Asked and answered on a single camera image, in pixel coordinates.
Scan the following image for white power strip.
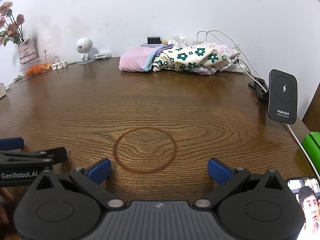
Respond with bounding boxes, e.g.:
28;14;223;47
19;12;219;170
220;60;250;74

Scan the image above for black phone stand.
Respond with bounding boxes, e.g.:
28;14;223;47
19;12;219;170
248;76;271;102

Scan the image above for black wireless charger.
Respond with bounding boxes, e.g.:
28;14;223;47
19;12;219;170
268;69;298;125

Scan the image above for clear plastic container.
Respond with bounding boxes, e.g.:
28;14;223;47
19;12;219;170
21;52;60;78

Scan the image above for cream floral garment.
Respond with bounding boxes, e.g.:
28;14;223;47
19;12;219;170
152;46;232;73

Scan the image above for smartphone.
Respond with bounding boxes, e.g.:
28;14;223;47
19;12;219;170
286;177;320;240

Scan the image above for white robot-shaped camera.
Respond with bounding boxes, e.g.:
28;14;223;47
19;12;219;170
76;37;95;65

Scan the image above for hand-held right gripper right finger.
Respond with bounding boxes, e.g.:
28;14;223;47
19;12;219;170
194;158;291;210

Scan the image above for dried rose bouquet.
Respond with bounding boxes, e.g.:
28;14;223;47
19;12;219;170
0;1;26;46

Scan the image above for pink mesh tank top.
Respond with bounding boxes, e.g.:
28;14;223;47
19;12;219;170
119;44;174;72

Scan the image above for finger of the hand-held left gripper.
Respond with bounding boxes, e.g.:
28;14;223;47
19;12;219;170
0;137;25;152
0;147;67;167

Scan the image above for pile of small oranges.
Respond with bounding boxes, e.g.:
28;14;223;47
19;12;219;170
25;64;52;77

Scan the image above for green plastic object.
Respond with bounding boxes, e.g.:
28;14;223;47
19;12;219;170
302;131;320;156

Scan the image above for white wireless charger cable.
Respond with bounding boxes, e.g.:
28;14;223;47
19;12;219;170
285;123;320;178

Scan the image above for cardboard box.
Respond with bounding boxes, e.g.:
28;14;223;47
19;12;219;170
301;82;320;131

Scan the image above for pink floral white dress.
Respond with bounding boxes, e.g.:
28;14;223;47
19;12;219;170
191;42;242;76

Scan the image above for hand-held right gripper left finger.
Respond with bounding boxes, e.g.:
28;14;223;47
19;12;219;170
29;158;126;210

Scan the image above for white crumpled tissue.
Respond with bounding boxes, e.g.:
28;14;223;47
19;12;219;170
167;34;187;47

